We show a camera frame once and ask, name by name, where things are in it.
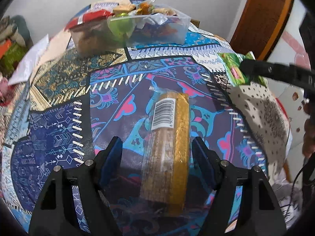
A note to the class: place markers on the patchwork patterned bedspread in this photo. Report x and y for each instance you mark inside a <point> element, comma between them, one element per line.
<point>72,106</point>

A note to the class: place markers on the brown wooden door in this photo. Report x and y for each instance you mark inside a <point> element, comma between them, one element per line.
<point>260,27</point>

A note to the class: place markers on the brown wafer cracker pack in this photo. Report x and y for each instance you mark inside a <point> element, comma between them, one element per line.
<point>165,11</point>

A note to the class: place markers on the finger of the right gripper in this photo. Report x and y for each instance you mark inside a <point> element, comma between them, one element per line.
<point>290,74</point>

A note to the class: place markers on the green jelly cup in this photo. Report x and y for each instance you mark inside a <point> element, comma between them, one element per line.
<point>122,26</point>

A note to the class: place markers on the green pea snack bag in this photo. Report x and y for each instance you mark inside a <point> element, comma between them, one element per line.
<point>232,61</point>

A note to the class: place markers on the orange fried snack bag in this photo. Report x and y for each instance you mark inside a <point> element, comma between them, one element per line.
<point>145,8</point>

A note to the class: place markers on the clear plastic storage bin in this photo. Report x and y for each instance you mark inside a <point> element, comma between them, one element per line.
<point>95,38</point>

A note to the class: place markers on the pile of clothes and boxes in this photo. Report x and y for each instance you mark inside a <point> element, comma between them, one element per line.
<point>15,43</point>

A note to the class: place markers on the white pillow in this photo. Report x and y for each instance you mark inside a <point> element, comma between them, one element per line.
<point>28,62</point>

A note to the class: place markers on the red snack bag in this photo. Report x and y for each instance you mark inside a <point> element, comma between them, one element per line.
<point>88,16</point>

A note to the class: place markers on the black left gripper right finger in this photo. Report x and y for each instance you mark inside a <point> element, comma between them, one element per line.
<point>259,212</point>

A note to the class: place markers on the beige toast slice pack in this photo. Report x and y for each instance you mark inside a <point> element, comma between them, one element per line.
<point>124,8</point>

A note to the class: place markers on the gold cracker pack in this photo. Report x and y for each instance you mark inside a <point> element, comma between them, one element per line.
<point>166,159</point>

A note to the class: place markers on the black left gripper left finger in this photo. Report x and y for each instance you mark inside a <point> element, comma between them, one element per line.
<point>72,201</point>

